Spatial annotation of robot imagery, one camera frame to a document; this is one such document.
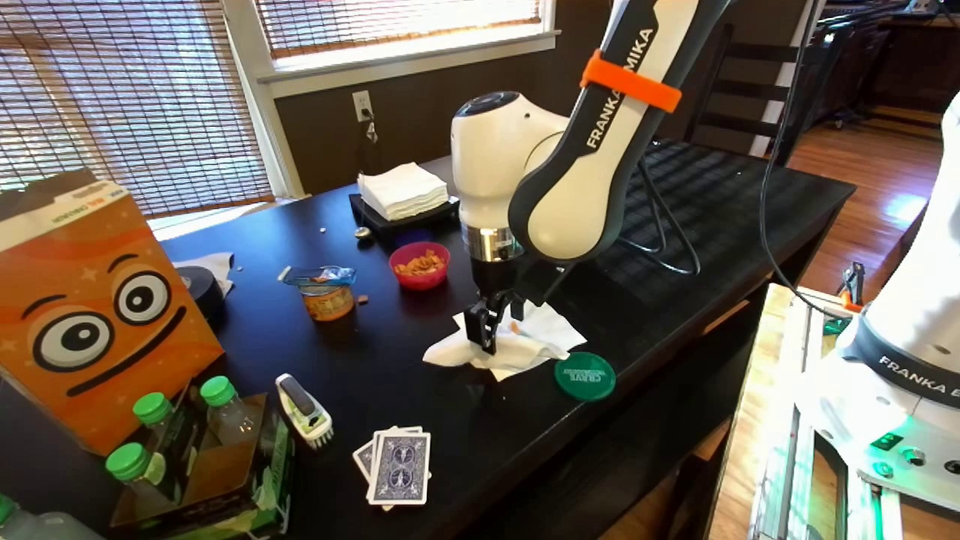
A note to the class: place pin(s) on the white napkin stack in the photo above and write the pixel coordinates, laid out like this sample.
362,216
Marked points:
403,190

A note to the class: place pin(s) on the green capped clear bottle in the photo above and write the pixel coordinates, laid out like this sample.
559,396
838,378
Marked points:
128,464
221,391
41,526
155,408

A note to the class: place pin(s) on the crumpled white paper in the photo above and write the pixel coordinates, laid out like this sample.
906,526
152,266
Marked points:
214,269

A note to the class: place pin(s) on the black napkin tray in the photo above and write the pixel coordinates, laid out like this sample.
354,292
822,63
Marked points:
433,220

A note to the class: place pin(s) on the green round lid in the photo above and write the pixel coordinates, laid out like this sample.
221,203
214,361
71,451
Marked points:
586,376

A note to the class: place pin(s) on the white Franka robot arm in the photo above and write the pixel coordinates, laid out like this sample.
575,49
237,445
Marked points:
601,151

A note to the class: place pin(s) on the cardboard bottle carrier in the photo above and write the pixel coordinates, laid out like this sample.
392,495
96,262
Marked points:
227,482

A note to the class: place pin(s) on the dark wooden chair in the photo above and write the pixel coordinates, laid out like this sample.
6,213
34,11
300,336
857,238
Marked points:
751,124

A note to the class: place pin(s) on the light wooden robot stand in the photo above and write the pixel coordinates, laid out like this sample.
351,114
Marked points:
745,451

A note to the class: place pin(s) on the red snack bowl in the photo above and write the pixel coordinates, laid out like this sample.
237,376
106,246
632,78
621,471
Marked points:
421,269

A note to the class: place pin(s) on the blue backed playing cards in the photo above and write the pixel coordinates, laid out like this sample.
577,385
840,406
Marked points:
399,469

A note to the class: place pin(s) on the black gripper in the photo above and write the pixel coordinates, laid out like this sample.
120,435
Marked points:
499,287

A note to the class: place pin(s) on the white black stapler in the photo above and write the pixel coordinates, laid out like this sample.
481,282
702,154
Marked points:
305,408

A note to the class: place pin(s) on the orange cartoon face box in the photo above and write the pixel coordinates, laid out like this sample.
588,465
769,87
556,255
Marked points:
99,318

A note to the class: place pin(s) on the white wall outlet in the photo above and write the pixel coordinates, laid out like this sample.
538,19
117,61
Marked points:
362,106

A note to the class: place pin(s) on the white paper tissue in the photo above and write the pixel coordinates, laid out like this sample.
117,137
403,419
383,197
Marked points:
556,334
446,353

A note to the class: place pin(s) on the dark wooden cabinet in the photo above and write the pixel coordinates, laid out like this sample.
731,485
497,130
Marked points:
915,61

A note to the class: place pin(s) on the orange jelly plastic cup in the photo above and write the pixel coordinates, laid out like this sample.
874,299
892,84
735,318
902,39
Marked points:
330,301

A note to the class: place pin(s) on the black tape roll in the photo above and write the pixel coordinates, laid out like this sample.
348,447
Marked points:
200,292

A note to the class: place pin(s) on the black red clamp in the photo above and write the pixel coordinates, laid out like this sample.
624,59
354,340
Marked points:
853,287

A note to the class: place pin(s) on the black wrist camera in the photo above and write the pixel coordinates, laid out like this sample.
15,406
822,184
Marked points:
547,281

